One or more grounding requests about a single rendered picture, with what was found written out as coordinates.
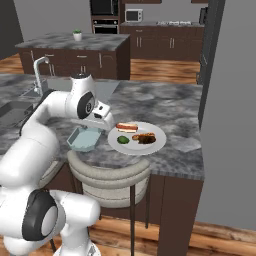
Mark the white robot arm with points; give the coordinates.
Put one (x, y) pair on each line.
(36, 143)

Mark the light blue tupperware container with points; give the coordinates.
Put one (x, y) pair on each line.
(83, 141)

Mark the dark brown kitchen island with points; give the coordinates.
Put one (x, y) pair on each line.
(76, 56)

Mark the dark tall fridge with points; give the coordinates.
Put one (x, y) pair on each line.
(210, 56)

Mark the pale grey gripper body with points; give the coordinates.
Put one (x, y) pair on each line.
(96, 123)

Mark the grey steel sink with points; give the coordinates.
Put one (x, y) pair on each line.
(13, 111)

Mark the dark brown wall cupboards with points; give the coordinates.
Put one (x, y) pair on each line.
(141, 1)

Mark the green round vegetable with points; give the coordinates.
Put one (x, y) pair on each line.
(123, 140)

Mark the dark brown cupboard run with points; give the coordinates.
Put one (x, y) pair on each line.
(163, 41)

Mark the hot dog in bun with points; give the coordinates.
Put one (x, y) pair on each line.
(127, 127)

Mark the beige upholstered bar stool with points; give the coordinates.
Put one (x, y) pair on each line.
(50, 175)
(110, 183)

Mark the brown grilled meat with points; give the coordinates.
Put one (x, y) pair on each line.
(145, 138)

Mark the silver hob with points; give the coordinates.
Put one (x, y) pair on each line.
(174, 23)

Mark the black built-in oven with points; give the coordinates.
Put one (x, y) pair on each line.
(104, 16)

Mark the silver tap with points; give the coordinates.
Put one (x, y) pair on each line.
(38, 75)

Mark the green plant in white pot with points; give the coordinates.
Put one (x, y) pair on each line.
(77, 34)

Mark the large white plate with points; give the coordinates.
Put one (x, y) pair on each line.
(146, 148)

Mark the white microwave oven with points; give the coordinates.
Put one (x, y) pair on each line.
(133, 15)

